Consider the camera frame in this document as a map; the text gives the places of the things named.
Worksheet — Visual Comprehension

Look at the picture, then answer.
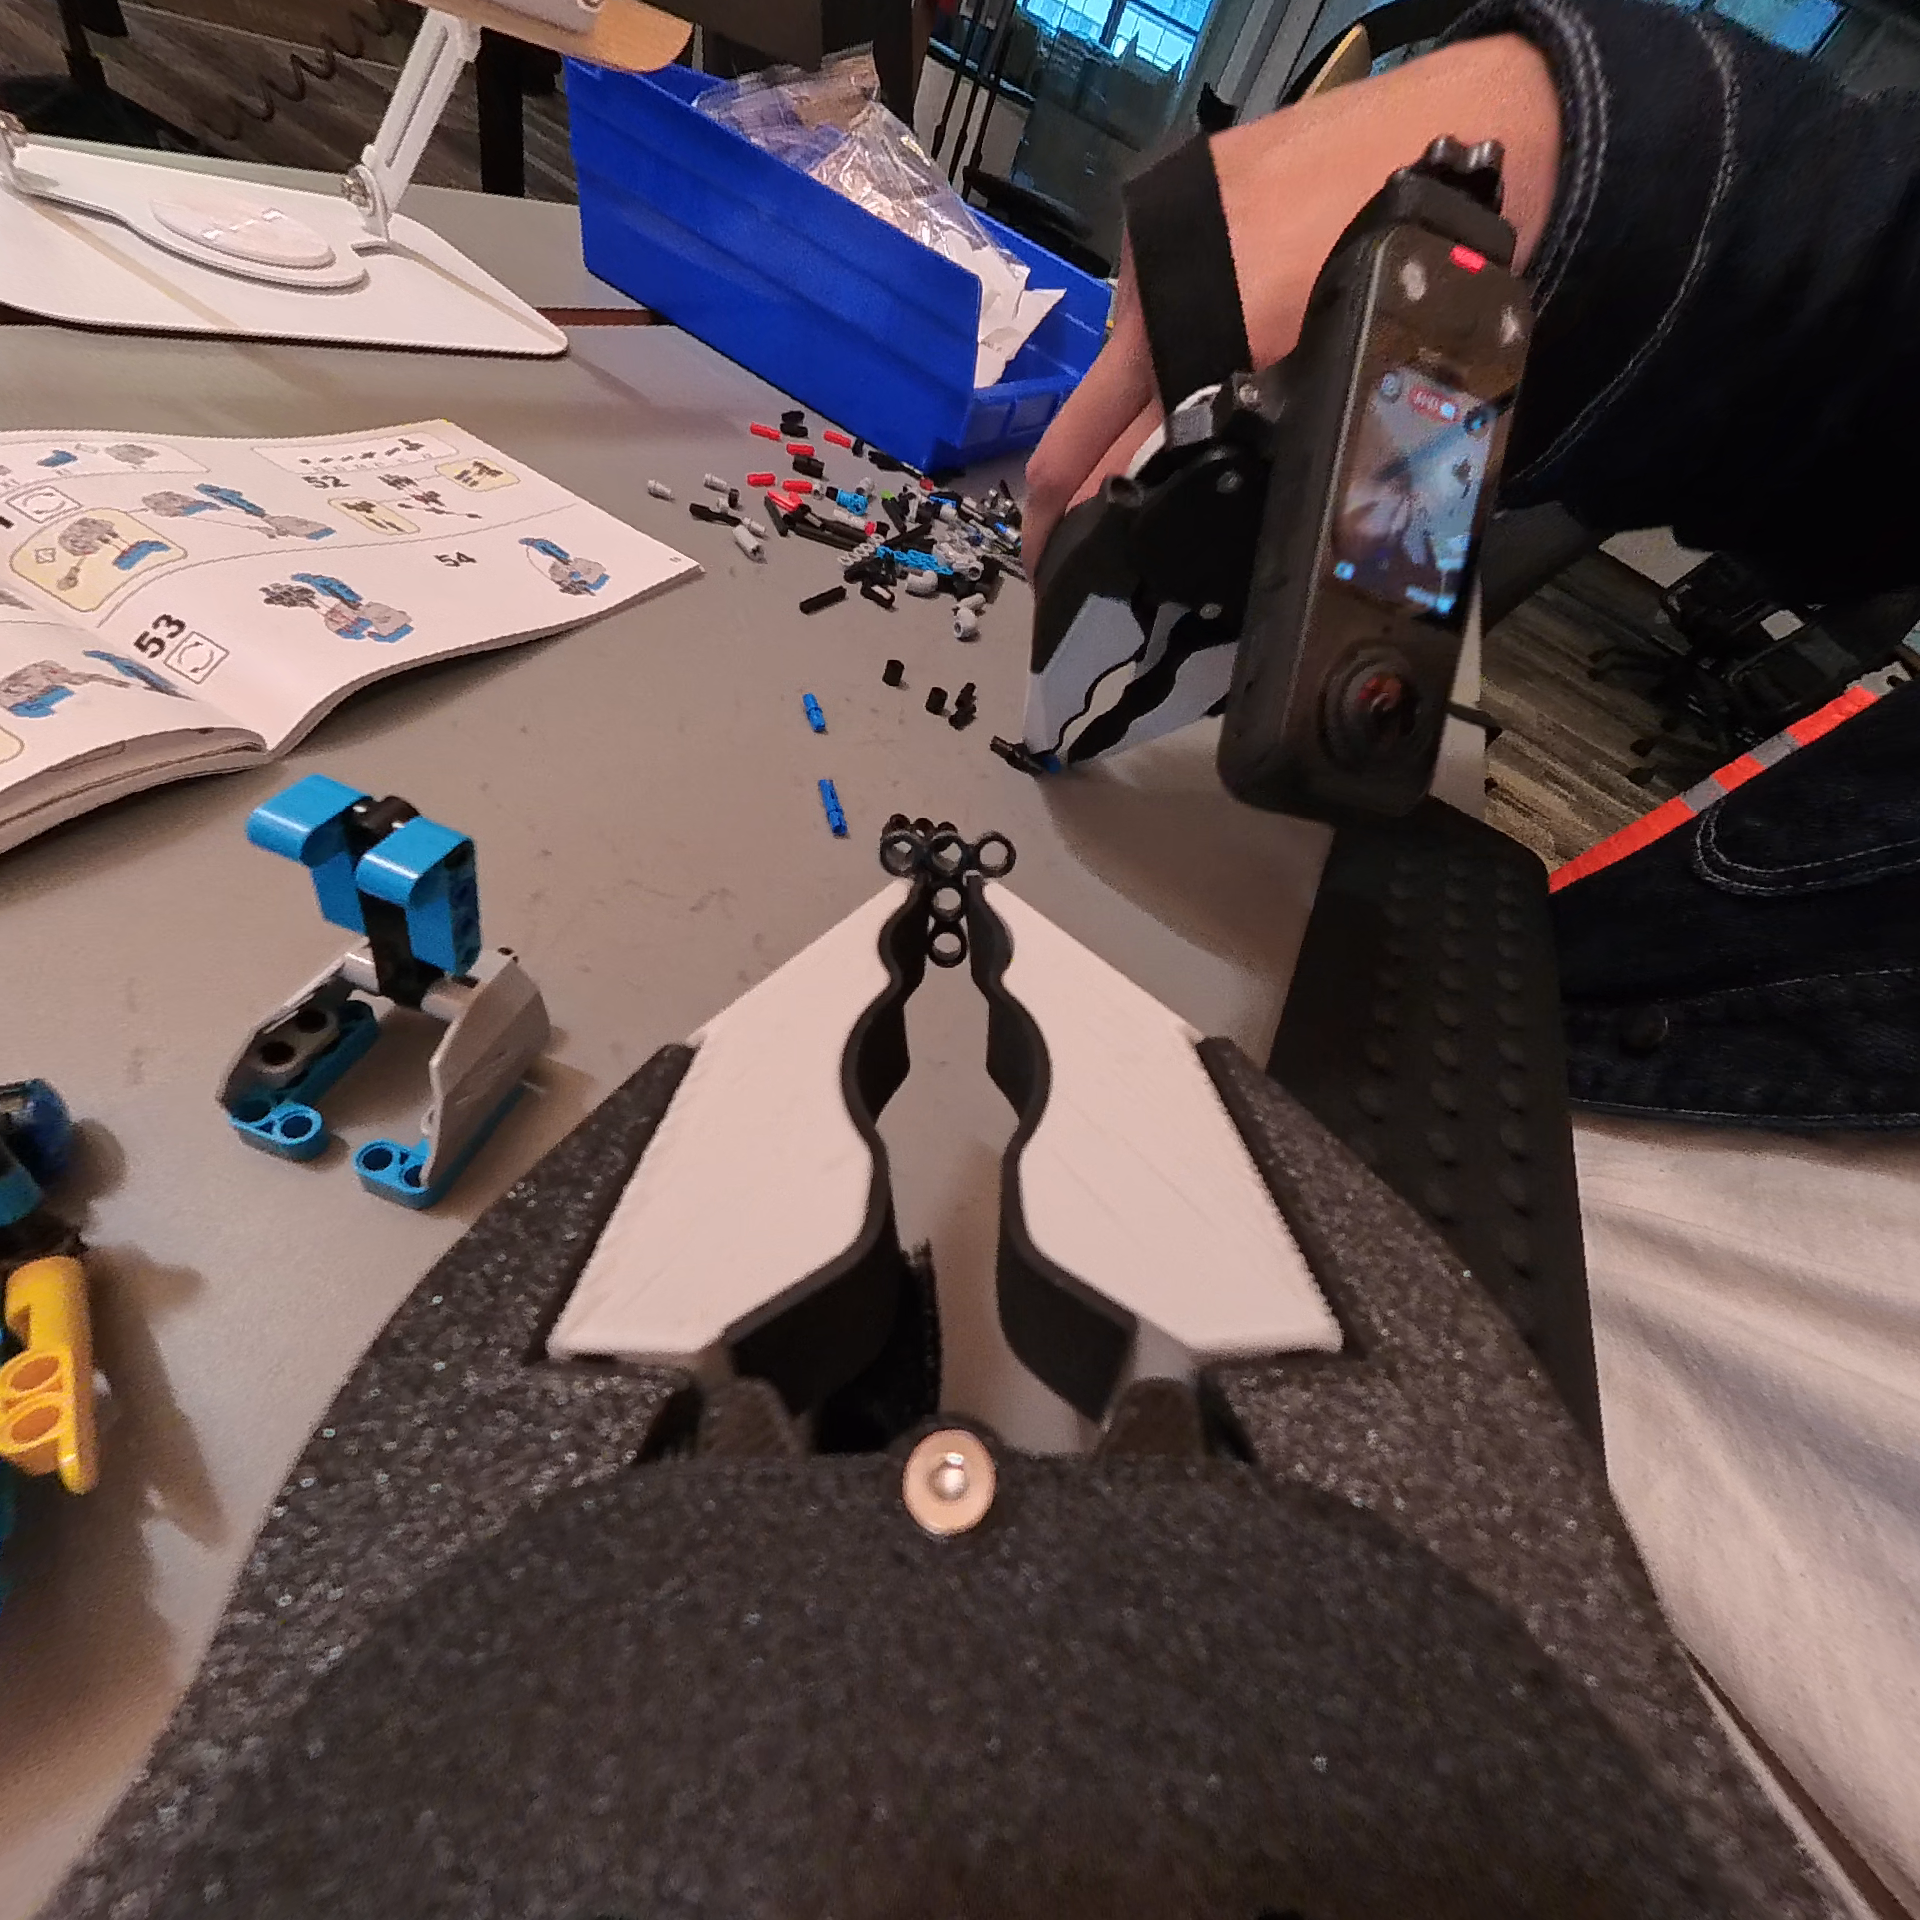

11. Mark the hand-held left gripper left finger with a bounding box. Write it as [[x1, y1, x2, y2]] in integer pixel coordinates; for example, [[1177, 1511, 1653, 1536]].
[[545, 878, 922, 1375]]

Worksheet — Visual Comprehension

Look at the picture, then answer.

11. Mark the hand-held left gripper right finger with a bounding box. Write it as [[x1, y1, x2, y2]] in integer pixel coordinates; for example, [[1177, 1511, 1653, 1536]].
[[965, 878, 1344, 1427]]

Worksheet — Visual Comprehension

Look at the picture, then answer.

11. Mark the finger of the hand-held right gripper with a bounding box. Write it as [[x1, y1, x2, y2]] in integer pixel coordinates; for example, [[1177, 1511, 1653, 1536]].
[[1023, 591, 1153, 764], [1064, 631, 1238, 771]]

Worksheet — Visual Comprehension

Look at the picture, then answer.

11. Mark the black T-shaped beam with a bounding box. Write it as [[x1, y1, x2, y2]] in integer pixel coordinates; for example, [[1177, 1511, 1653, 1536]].
[[880, 814, 1016, 968]]

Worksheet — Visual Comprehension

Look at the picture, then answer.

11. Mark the person's right forearm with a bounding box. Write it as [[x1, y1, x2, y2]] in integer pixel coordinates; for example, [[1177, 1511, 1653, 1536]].
[[1475, 0, 1920, 566]]

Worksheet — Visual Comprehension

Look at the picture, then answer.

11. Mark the white desk lamp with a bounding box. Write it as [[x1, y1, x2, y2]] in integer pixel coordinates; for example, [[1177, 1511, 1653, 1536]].
[[0, 0, 570, 360]]

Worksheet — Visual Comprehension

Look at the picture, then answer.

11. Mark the person's right hand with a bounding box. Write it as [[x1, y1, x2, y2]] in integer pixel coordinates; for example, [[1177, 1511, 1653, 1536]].
[[1023, 31, 1560, 528]]

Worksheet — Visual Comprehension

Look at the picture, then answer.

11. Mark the pile of small building pieces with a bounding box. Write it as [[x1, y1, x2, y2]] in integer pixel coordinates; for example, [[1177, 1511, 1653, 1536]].
[[645, 411, 1038, 644]]

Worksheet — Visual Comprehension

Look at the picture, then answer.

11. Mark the white paper bag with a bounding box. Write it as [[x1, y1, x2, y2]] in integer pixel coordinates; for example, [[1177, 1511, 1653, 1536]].
[[970, 271, 1070, 396]]

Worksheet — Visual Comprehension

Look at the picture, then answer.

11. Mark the black perforated panel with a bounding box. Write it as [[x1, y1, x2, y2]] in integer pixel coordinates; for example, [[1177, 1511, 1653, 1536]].
[[1265, 796, 1607, 1443]]

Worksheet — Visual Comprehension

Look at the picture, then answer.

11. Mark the blue and grey toy assembly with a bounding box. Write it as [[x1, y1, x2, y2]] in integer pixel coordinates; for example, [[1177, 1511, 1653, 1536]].
[[215, 774, 552, 1212]]

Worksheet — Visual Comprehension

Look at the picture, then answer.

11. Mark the orange reflective strip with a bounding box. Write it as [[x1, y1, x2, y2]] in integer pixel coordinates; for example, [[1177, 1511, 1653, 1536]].
[[1544, 682, 1883, 895]]

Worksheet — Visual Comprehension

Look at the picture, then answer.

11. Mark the crumpled clear plastic bag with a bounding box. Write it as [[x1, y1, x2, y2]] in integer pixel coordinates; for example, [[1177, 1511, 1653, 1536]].
[[693, 67, 1038, 296]]

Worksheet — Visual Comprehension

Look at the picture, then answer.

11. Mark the blue plastic bin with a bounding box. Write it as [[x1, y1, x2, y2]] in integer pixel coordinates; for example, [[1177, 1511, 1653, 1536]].
[[561, 57, 1114, 481]]

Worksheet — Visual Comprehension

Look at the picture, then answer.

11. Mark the black office chair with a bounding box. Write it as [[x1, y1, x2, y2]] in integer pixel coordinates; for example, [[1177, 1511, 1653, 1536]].
[[1591, 570, 1839, 769]]

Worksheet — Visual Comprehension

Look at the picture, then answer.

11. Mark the person's denim jacket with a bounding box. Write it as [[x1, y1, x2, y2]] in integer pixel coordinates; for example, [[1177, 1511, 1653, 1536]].
[[1551, 721, 1920, 1134]]

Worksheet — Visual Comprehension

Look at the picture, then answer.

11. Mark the person's white shirt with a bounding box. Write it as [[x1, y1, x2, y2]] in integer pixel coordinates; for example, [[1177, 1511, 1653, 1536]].
[[1568, 1119, 1920, 1920]]

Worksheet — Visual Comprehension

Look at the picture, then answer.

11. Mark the yellow and blue toy assembly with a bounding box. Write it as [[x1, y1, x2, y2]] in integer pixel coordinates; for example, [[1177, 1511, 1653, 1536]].
[[0, 1076, 110, 1615]]

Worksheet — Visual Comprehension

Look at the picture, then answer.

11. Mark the open instruction booklet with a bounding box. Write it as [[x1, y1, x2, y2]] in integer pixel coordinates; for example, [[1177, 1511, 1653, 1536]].
[[0, 416, 704, 858]]

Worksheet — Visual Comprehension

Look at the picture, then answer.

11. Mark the wooden tabletop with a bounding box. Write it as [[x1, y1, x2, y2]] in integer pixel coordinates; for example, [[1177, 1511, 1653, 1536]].
[[450, 0, 704, 73]]

